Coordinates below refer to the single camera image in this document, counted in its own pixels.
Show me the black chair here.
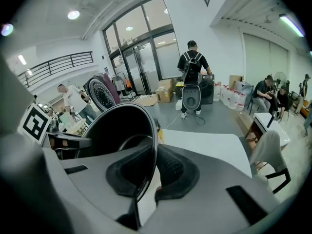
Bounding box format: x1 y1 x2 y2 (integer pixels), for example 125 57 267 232
264 167 292 195

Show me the white low table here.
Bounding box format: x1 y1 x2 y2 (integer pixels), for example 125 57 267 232
244 112 291 151

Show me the flat cardboard sheet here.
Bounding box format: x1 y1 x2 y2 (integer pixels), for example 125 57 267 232
132 94 158 107

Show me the row of clear water jugs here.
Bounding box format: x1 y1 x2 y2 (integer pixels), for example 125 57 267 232
213 81 246 112

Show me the black standing fan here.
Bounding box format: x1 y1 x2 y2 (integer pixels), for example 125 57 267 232
273 71 287 91

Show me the black balcony railing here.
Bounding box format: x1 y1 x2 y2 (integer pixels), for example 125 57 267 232
17 51 95 89

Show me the glass entrance door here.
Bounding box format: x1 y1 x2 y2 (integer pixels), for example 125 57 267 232
102 0 183 98

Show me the white cloth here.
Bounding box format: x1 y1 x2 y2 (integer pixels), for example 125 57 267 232
248 130 288 180

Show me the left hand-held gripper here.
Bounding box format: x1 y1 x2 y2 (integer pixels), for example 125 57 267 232
0 55 93 160

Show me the black pot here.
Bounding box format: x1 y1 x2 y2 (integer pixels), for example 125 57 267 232
74 102 161 231

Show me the black floor cable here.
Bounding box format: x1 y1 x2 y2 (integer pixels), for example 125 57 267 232
165 110 206 129

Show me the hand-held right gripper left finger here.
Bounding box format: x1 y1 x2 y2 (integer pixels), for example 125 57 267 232
41 144 157 231

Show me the cardboard box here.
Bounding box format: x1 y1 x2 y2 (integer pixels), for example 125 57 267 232
155 86 175 104
229 75 244 89
158 78 174 92

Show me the black washing machine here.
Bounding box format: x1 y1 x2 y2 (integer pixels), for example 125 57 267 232
199 74 215 105

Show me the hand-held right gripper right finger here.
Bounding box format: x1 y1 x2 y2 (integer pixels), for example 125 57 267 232
140 144 281 234

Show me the tube ceiling light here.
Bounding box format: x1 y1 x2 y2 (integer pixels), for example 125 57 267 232
279 13 306 38

